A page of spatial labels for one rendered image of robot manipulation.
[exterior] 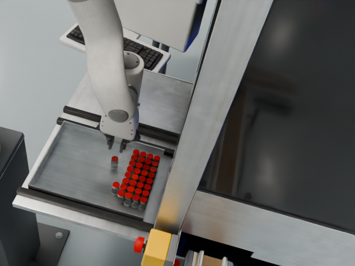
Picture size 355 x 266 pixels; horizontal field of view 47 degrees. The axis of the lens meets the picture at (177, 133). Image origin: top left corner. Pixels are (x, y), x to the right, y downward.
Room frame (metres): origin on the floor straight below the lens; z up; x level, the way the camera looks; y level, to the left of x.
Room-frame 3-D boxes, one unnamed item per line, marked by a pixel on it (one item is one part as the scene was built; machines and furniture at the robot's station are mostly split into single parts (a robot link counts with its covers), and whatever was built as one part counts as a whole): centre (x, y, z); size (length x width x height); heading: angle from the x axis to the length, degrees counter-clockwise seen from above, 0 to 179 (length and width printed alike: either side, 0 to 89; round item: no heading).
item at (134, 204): (0.71, 0.06, 0.90); 0.18 x 0.02 x 0.05; 0
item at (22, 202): (0.88, 0.15, 0.87); 0.70 x 0.48 x 0.02; 0
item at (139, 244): (0.46, 0.01, 0.99); 0.04 x 0.04 x 0.04; 0
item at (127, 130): (0.74, 0.16, 1.11); 0.10 x 0.07 x 0.11; 90
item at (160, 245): (0.46, -0.04, 1.00); 0.08 x 0.07 x 0.07; 90
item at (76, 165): (0.71, 0.20, 0.90); 0.34 x 0.26 x 0.04; 90
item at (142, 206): (0.71, 0.04, 0.90); 0.18 x 0.02 x 0.05; 0
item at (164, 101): (1.05, 0.08, 0.90); 0.34 x 0.26 x 0.04; 90
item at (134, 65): (0.73, 0.16, 1.25); 0.09 x 0.08 x 0.13; 10
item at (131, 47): (1.40, 0.36, 0.82); 0.40 x 0.14 x 0.02; 79
